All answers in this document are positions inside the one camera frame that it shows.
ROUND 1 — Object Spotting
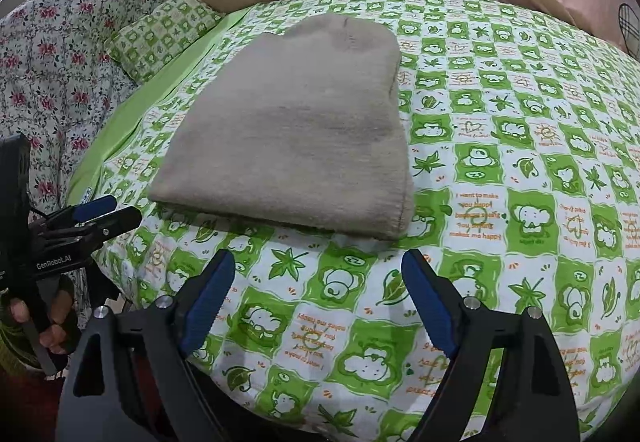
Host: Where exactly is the beige knitted sweater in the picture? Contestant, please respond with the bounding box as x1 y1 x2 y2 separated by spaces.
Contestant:
149 14 413 239

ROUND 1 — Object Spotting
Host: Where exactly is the person's left hand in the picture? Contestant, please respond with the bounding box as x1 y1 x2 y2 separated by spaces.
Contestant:
9 290 77 355

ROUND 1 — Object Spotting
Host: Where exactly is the floral red grey quilt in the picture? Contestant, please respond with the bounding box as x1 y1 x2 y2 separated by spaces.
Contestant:
1 0 165 213

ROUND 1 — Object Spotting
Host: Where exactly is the green white patterned bedsheet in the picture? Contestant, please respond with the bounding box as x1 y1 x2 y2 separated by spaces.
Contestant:
68 0 639 441

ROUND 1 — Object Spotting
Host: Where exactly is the green patterned pillow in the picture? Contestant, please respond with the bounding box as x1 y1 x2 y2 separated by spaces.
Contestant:
105 0 224 84

